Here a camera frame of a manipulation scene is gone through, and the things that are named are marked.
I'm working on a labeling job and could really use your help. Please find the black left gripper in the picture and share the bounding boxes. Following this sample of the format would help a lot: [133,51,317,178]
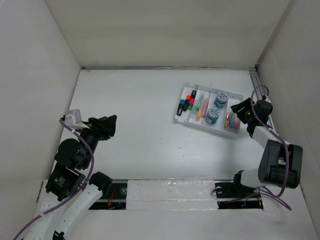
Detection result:
[76,114,117,168]

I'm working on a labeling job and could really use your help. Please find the blue correction tape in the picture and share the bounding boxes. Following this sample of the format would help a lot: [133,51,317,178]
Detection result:
[228,114,235,129]

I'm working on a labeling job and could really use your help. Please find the pink correction tape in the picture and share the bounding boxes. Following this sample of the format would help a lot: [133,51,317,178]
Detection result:
[233,115,241,131]

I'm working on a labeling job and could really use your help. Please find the orange correction tape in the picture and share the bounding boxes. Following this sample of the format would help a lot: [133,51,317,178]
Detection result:
[223,112,230,129]

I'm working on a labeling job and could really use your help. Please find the purple cap pastel highlighter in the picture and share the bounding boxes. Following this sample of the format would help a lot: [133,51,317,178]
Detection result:
[202,103,209,118]

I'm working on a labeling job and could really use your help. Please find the blue cap pastel highlighter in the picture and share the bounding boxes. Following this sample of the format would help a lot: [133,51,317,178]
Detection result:
[196,93,205,111]

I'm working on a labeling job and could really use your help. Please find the yellow pastel highlighter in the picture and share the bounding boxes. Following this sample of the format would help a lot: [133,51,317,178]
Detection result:
[196,106,204,119]

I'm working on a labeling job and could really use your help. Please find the green cap pastel highlighter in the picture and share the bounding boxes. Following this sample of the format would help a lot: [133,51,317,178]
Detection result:
[190,99,199,119]

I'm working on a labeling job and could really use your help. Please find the pink cap black highlighter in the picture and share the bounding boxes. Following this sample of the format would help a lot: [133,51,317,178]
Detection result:
[189,90,197,106]

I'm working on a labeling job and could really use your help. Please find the orange cap black highlighter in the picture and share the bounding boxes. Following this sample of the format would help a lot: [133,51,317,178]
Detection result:
[184,94,191,106]

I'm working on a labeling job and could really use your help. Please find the blue cap black highlighter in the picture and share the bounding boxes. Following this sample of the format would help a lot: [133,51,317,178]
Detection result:
[176,99,185,116]

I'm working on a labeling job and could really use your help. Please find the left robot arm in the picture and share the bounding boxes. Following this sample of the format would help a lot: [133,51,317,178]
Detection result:
[14,109,117,240]

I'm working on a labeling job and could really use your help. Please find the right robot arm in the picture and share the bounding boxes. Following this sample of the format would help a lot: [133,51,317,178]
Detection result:
[230,97,303,197]

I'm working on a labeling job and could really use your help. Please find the white compartment organizer tray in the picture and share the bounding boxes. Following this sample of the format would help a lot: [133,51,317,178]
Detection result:
[174,83,244,137]

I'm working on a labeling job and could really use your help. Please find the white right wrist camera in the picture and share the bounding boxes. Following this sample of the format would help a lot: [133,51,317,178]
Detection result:
[261,95,271,103]

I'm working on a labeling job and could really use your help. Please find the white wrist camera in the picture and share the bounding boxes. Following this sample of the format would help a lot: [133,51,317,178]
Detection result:
[64,109,87,130]
[261,95,271,103]

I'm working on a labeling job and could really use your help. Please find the aluminium frame rail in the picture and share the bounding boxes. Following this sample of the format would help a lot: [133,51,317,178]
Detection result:
[250,67,291,178]

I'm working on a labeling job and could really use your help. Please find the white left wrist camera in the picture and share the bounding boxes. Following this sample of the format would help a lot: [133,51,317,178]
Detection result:
[64,109,87,130]

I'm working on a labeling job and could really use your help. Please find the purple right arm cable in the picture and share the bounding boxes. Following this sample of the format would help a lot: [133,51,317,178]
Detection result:
[216,84,292,211]

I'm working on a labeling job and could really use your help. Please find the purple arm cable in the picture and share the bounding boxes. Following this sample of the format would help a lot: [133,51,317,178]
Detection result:
[12,118,96,240]
[216,84,292,211]

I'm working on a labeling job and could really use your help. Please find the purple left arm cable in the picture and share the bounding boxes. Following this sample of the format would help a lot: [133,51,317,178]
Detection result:
[12,118,96,240]

